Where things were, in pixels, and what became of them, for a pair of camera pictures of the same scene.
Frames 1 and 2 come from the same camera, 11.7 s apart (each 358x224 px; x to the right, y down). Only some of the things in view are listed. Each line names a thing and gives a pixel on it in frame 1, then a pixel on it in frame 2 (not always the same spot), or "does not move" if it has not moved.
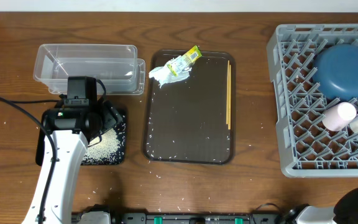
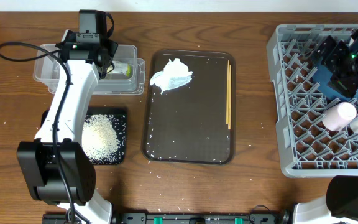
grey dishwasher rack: x=309 y=149 does not move
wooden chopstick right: x=230 y=99 does not move
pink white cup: x=338 y=116 does not move
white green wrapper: x=176 y=69 → x=121 y=67
